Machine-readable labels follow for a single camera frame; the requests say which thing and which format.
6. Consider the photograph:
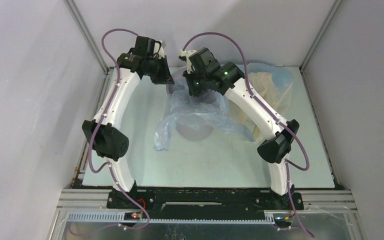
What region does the light blue trash bag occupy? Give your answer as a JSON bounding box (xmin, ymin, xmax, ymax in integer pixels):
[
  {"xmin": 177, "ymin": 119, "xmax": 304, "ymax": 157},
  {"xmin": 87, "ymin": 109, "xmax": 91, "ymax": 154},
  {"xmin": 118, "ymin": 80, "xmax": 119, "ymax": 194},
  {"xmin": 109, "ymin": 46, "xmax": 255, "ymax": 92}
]
[{"xmin": 153, "ymin": 90, "xmax": 254, "ymax": 151}]

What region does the grey plastic trash bin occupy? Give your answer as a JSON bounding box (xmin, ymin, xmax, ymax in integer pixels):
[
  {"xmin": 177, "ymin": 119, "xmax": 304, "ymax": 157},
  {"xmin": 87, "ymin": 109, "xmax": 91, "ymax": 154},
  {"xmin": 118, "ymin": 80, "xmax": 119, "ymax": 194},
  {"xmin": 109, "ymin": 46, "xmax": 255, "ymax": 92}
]
[{"xmin": 164, "ymin": 66, "xmax": 216, "ymax": 141}]

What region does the clear bag with yellow rim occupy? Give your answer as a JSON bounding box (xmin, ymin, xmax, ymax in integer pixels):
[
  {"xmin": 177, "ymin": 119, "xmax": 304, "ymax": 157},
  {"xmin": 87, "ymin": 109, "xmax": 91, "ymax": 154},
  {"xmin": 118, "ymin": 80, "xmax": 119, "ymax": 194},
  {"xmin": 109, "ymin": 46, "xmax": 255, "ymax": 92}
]
[{"xmin": 229, "ymin": 62, "xmax": 294, "ymax": 143}]

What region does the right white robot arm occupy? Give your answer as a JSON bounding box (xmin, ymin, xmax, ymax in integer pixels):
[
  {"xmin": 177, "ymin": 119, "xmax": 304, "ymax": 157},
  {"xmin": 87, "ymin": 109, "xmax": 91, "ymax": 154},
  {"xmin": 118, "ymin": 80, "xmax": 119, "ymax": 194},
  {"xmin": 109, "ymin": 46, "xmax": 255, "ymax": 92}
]
[{"xmin": 179, "ymin": 47, "xmax": 299, "ymax": 209}]

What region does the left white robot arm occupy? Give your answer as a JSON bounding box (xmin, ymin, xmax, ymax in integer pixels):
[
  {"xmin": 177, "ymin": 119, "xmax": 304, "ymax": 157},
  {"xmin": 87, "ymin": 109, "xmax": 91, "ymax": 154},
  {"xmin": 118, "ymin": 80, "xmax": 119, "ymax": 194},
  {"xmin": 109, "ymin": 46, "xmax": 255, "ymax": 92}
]
[{"xmin": 82, "ymin": 36, "xmax": 174, "ymax": 208}]

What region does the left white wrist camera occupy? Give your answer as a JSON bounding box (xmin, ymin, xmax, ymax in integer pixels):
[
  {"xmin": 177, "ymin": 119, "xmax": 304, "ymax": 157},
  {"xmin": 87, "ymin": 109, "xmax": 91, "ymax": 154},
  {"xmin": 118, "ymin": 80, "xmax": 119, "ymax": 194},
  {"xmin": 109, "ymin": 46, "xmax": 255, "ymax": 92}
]
[{"xmin": 154, "ymin": 40, "xmax": 166, "ymax": 59}]

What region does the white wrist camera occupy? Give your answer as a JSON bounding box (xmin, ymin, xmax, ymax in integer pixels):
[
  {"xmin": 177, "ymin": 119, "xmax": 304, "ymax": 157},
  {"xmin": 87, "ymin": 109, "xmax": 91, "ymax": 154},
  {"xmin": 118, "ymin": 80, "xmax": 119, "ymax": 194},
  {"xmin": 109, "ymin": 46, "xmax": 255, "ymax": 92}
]
[
  {"xmin": 178, "ymin": 49, "xmax": 197, "ymax": 74},
  {"xmin": 154, "ymin": 40, "xmax": 166, "ymax": 59}
]

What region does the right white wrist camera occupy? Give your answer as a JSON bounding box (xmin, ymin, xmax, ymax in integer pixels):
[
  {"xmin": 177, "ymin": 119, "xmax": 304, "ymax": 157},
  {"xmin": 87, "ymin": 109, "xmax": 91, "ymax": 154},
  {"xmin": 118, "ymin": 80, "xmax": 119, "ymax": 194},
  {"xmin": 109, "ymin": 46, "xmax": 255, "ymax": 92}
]
[{"xmin": 178, "ymin": 49, "xmax": 197, "ymax": 74}]

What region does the left aluminium frame post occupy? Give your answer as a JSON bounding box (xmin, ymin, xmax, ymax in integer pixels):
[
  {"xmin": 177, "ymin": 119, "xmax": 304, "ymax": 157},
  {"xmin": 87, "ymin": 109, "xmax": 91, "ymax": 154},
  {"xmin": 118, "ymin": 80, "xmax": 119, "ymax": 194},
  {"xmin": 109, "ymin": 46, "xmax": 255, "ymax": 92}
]
[{"xmin": 63, "ymin": 0, "xmax": 109, "ymax": 73}]

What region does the aluminium frame post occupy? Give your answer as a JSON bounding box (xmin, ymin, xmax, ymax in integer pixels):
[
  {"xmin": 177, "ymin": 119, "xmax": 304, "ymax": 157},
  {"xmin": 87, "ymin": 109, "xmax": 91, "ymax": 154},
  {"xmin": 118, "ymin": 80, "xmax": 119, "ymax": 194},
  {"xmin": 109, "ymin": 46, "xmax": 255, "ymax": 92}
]
[
  {"xmin": 299, "ymin": 0, "xmax": 343, "ymax": 73},
  {"xmin": 63, "ymin": 0, "xmax": 109, "ymax": 73}
]

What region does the right aluminium frame post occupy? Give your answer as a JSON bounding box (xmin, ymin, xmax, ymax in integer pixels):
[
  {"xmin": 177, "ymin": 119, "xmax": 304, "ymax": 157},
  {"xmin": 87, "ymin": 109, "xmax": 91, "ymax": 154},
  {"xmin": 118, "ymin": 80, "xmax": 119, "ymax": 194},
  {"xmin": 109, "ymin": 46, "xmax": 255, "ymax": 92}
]
[{"xmin": 299, "ymin": 0, "xmax": 343, "ymax": 73}]

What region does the grey slotted cable duct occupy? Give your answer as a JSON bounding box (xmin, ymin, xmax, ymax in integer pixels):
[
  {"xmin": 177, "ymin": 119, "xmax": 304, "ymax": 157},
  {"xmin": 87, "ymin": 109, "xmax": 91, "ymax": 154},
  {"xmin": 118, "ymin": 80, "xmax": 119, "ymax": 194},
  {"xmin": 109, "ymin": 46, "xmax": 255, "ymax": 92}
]
[{"xmin": 65, "ymin": 211, "xmax": 275, "ymax": 225}]

